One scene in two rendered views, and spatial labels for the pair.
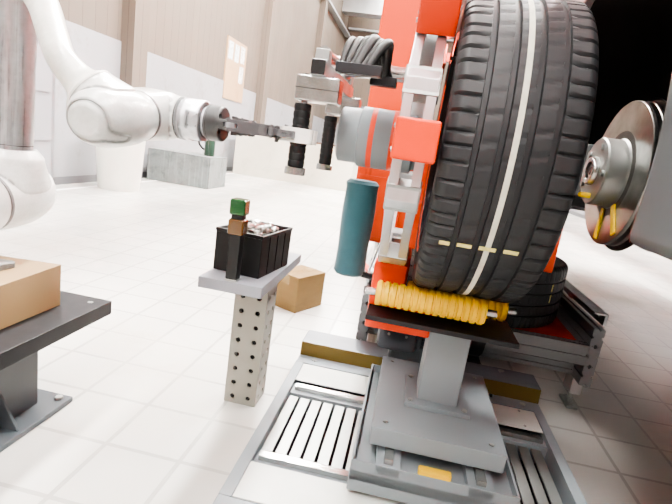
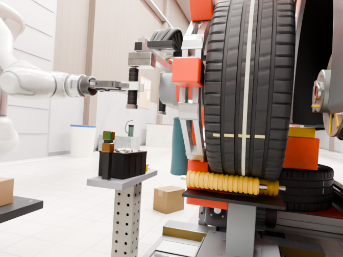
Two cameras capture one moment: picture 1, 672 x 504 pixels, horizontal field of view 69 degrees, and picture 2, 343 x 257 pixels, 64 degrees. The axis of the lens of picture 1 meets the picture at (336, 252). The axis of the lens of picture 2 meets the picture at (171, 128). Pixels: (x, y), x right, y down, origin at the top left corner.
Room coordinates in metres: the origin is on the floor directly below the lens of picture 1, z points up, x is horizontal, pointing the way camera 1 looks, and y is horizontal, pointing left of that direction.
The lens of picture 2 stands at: (0.08, -0.20, 0.69)
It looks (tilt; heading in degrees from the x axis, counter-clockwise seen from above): 0 degrees down; 9
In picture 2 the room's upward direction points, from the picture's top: 3 degrees clockwise
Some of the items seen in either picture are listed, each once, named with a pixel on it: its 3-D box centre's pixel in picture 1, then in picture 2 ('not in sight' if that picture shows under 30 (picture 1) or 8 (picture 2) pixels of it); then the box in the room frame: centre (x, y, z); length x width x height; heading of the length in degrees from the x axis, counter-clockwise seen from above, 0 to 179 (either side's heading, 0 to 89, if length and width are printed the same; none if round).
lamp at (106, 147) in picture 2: (237, 226); (107, 147); (1.18, 0.25, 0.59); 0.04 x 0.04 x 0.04; 83
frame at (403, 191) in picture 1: (413, 144); (205, 89); (1.18, -0.14, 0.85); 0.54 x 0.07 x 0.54; 173
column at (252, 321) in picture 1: (251, 335); (126, 220); (1.41, 0.22, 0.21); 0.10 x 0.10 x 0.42; 83
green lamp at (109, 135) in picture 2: (239, 206); (108, 135); (1.18, 0.25, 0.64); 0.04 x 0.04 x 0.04; 83
